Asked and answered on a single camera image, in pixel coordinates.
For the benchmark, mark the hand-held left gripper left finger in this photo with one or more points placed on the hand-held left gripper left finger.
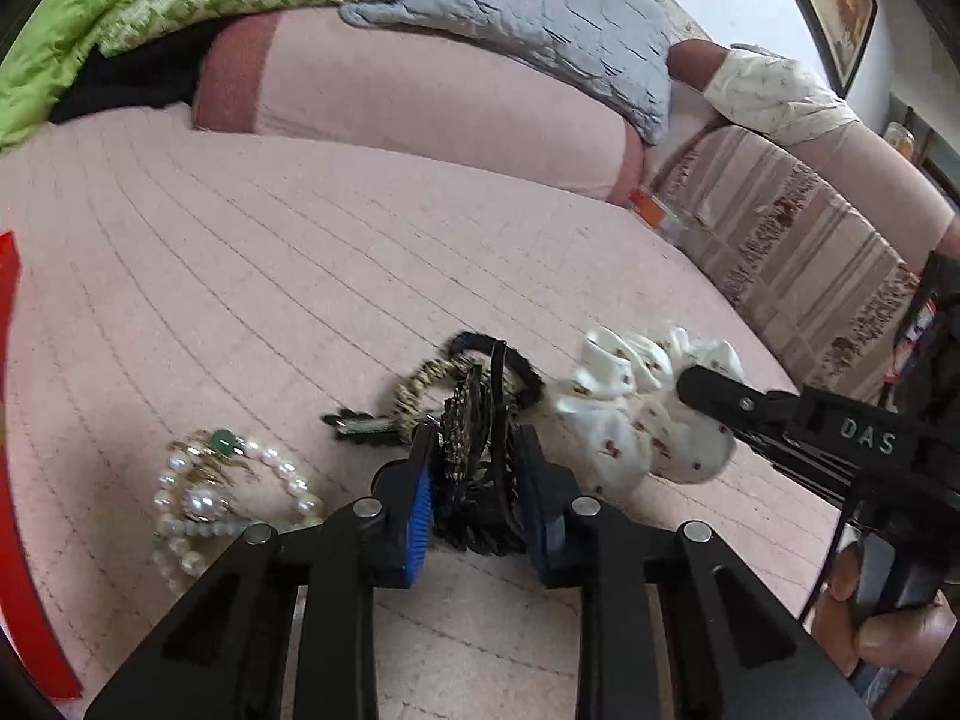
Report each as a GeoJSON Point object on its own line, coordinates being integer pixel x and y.
{"type": "Point", "coordinates": [420, 517]}

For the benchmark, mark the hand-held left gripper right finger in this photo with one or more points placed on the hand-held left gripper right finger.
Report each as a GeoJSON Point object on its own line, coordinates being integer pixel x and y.
{"type": "Point", "coordinates": [534, 525]}

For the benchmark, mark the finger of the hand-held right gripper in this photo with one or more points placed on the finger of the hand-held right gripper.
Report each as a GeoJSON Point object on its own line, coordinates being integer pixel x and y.
{"type": "Point", "coordinates": [720, 394]}

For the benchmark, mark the black hair claw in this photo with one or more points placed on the black hair claw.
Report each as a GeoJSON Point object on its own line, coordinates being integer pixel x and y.
{"type": "Point", "coordinates": [469, 517]}

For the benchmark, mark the black leaf hair clip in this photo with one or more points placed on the black leaf hair clip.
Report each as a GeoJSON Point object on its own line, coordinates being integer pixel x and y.
{"type": "Point", "coordinates": [360, 426]}

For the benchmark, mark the white printed scrunchie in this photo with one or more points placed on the white printed scrunchie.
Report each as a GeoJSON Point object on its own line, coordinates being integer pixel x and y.
{"type": "Point", "coordinates": [607, 390]}

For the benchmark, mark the gold pearl brooch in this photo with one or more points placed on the gold pearl brooch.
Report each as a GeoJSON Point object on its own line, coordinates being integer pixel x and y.
{"type": "Point", "coordinates": [204, 502]}

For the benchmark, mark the red tray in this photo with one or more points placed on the red tray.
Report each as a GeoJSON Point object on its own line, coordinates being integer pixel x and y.
{"type": "Point", "coordinates": [15, 465]}

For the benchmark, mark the person's right hand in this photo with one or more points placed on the person's right hand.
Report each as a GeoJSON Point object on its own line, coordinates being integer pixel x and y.
{"type": "Point", "coordinates": [900, 634]}

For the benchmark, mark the striped floral blanket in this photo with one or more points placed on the striped floral blanket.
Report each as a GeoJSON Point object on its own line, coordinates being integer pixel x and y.
{"type": "Point", "coordinates": [787, 240]}

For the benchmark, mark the orange small packet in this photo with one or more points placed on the orange small packet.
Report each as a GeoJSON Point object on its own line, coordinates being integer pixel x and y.
{"type": "Point", "coordinates": [649, 208]}

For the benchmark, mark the pink cushion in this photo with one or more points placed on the pink cushion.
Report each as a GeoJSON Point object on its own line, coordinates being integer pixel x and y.
{"type": "Point", "coordinates": [892, 187]}

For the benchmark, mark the pink quilted bed cover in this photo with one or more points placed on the pink quilted bed cover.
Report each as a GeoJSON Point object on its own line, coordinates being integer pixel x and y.
{"type": "Point", "coordinates": [300, 255]}

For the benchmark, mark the white floral cloth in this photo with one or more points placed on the white floral cloth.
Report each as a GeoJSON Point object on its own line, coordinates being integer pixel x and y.
{"type": "Point", "coordinates": [772, 94]}

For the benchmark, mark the pink bolster pillow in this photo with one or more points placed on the pink bolster pillow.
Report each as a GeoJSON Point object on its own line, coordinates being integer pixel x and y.
{"type": "Point", "coordinates": [412, 97]}

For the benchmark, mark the grey quilted pillow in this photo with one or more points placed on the grey quilted pillow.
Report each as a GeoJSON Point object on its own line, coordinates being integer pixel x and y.
{"type": "Point", "coordinates": [540, 7]}

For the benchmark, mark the black cloth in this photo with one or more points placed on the black cloth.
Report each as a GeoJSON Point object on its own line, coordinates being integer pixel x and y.
{"type": "Point", "coordinates": [135, 82]}

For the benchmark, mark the green quilt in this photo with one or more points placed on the green quilt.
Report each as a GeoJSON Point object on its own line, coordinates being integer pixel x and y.
{"type": "Point", "coordinates": [112, 7]}

